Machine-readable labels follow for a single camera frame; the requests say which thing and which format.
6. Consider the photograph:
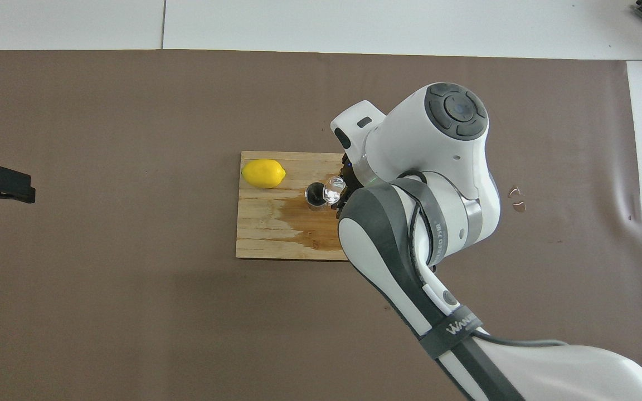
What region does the brown paper table mat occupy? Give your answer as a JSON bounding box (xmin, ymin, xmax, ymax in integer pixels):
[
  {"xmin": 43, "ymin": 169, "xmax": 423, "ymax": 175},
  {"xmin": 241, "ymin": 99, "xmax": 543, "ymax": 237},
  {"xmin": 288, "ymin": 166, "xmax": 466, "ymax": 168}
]
[{"xmin": 0, "ymin": 49, "xmax": 642, "ymax": 401}]

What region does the yellow lemon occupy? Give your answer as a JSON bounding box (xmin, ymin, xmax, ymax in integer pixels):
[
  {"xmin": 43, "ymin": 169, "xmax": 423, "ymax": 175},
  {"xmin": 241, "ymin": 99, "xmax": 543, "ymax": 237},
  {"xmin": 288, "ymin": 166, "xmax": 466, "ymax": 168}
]
[{"xmin": 241, "ymin": 159, "xmax": 287, "ymax": 189}]

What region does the steel double jigger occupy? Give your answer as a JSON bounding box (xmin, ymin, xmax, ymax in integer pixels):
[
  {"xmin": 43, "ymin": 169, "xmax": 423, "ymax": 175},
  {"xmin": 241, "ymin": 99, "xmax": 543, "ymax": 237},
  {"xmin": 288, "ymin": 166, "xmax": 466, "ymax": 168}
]
[{"xmin": 305, "ymin": 182, "xmax": 333, "ymax": 212}]

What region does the wooden cutting board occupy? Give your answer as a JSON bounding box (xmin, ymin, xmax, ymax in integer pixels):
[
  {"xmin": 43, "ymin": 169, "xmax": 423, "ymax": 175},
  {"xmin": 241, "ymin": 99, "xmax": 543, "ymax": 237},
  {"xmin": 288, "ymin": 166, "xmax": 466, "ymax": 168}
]
[{"xmin": 236, "ymin": 151, "xmax": 355, "ymax": 262}]

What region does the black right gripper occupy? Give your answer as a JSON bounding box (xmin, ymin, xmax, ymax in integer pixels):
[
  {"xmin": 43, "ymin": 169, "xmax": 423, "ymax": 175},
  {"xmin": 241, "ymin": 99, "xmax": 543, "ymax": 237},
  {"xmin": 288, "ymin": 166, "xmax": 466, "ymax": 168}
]
[{"xmin": 333, "ymin": 156, "xmax": 363, "ymax": 219}]

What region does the small clear glass cup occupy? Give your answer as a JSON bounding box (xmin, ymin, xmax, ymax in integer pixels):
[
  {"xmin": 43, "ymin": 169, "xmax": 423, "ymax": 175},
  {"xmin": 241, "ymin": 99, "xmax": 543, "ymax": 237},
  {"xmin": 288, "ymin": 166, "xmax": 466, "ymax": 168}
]
[{"xmin": 323, "ymin": 176, "xmax": 348, "ymax": 203}]

